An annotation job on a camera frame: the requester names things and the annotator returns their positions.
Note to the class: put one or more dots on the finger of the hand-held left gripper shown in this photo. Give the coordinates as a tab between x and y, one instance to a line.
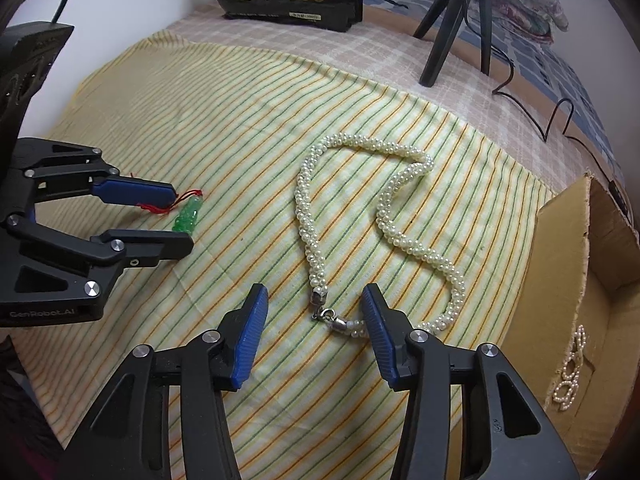
135	192
150	247

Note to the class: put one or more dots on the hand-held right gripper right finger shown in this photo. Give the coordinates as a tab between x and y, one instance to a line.
382	345

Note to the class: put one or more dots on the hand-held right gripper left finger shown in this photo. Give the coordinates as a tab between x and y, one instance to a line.
247	345

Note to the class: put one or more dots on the cardboard box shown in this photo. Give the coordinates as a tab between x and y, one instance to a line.
555	270

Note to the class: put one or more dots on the dark patterned cloth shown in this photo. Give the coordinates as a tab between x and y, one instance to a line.
20	410

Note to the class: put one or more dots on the beige plaid sheet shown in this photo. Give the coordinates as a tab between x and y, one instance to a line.
380	65

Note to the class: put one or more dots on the blue checkered bedsheet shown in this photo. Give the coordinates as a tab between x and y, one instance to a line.
550	70

